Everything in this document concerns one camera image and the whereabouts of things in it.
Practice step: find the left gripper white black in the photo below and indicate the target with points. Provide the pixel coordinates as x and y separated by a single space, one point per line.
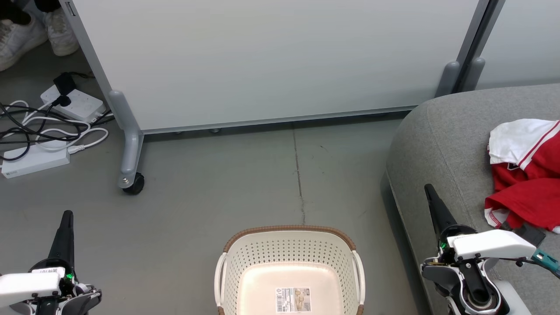
30 286

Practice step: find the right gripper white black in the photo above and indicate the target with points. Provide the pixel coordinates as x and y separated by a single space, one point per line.
485 245

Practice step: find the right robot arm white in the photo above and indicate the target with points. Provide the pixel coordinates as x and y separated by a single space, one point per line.
479 299

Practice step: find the cream perforated laundry basket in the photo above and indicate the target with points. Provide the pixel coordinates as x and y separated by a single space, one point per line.
291 258

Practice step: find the grey fabric sofa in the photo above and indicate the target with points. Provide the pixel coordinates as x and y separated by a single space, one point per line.
450 144

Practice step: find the white long power strip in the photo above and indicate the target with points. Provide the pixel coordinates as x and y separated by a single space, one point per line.
35 159

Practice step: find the grey panel leg with caster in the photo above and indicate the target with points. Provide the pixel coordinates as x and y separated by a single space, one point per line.
130 148

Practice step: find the grey panel leg upright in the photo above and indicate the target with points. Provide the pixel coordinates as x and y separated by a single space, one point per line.
473 74
447 78

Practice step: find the white square power strip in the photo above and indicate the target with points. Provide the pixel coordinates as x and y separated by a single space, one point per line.
76 105

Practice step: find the black plug adapter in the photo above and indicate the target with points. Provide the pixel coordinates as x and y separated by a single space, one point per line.
64 85

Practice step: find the barcode label sticker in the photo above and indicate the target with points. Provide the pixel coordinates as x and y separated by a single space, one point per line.
293 299

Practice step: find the narrow white partition panel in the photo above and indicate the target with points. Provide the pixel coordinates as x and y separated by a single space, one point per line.
525 39

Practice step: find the white sneaker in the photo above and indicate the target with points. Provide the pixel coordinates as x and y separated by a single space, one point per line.
61 33
17 39

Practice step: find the wide white partition panel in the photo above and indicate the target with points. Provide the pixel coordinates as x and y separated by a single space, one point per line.
271 57

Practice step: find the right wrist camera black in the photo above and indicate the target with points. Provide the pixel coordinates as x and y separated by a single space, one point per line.
527 234

